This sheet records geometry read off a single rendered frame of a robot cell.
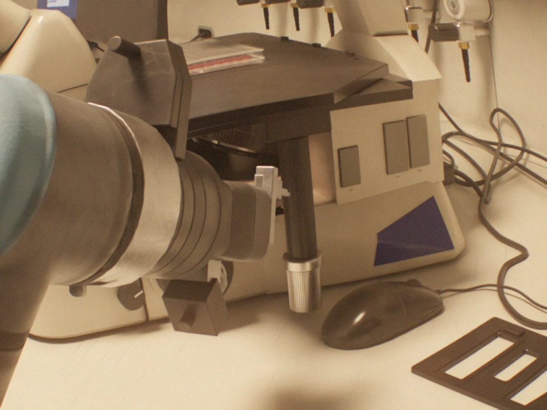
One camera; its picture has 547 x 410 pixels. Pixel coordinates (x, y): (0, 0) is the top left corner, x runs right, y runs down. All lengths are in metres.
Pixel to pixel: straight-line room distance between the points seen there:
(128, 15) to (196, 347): 0.60
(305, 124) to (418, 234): 0.19
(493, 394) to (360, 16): 0.45
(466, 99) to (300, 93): 0.77
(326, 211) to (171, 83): 0.38
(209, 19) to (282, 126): 1.66
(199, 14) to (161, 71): 1.95
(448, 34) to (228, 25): 1.08
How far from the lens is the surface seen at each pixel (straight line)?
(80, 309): 0.77
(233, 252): 0.55
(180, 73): 0.48
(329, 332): 0.74
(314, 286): 0.77
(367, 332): 0.72
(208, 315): 0.56
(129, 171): 0.40
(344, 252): 0.83
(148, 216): 0.42
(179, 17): 2.58
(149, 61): 0.48
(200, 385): 0.70
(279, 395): 0.67
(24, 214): 0.33
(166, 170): 0.44
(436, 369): 0.67
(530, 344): 0.70
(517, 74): 1.27
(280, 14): 1.95
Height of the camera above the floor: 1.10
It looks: 20 degrees down
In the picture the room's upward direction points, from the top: 5 degrees counter-clockwise
